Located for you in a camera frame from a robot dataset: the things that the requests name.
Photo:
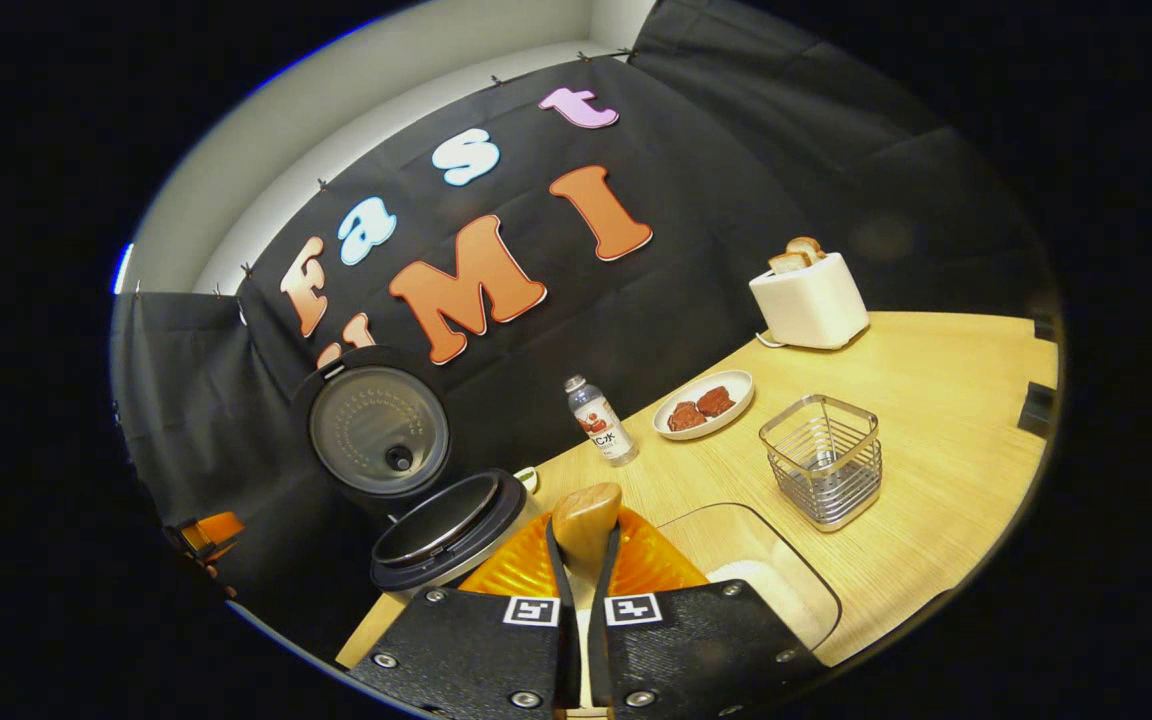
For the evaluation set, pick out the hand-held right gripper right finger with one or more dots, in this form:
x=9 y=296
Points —
x=696 y=650

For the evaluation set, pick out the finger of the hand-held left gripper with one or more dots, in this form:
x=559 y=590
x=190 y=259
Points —
x=221 y=528

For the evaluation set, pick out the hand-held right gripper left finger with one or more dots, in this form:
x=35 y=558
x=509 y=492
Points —
x=476 y=650

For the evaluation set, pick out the white rice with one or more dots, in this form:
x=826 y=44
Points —
x=776 y=600

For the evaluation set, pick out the wooden spoon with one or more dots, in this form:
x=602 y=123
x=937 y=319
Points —
x=586 y=520

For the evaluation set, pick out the dark grey rice cooker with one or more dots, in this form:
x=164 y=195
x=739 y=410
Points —
x=381 y=430

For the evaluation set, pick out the clear plastic rice container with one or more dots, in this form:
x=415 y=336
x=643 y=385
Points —
x=736 y=535

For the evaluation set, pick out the small white divided dish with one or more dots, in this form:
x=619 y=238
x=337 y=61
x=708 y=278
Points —
x=527 y=478

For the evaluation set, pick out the clear plastic bottle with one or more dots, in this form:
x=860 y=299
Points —
x=604 y=425

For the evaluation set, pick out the white oval plate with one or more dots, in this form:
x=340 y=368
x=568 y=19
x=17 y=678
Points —
x=731 y=385

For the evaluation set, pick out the white toaster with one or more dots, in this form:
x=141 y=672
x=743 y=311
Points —
x=811 y=305

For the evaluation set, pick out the toast bread slice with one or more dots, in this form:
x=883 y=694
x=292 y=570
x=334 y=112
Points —
x=789 y=263
x=808 y=247

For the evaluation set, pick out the black block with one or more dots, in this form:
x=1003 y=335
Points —
x=1044 y=328
x=1036 y=410

